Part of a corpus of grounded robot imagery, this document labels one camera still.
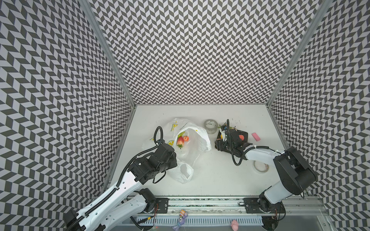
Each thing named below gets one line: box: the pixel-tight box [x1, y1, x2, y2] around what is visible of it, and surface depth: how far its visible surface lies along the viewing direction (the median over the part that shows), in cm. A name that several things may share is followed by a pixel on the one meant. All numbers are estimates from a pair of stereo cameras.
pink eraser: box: [251, 132, 261, 142], surface depth 101 cm
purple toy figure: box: [172, 209, 189, 231], surface depth 68 cm
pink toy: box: [230, 219, 239, 231], surface depth 68 cm
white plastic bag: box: [142, 117, 212, 184], surface depth 77 cm
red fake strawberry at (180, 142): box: [176, 136, 185, 150], surface depth 95 cm
